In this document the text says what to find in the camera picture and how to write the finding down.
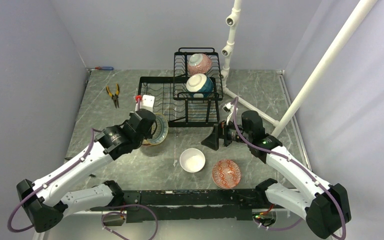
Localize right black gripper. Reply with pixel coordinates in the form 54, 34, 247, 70
201, 115, 252, 150

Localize yellow sun pattern bowl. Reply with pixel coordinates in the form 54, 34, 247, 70
142, 113, 169, 146

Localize black wire dish rack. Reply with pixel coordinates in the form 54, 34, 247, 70
137, 47, 224, 128

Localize teal white bowl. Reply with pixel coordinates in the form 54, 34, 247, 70
186, 73, 214, 98

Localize pink floral bowl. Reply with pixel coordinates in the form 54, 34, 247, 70
187, 53, 212, 76

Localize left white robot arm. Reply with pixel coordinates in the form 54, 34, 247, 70
16, 109, 156, 233

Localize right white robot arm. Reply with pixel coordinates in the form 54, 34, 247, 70
201, 110, 352, 240

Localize red geometric pattern bowl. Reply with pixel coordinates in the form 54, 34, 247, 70
211, 159, 242, 190

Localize red blue screwdriver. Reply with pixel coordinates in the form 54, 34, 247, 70
94, 66, 114, 71

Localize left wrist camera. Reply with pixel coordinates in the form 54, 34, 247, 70
134, 94, 155, 112

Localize yellow handled pliers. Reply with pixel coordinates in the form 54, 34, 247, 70
106, 83, 120, 109

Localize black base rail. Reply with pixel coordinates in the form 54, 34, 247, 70
89, 188, 289, 223

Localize white pvc pipe frame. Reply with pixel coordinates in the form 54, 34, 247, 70
221, 0, 379, 140

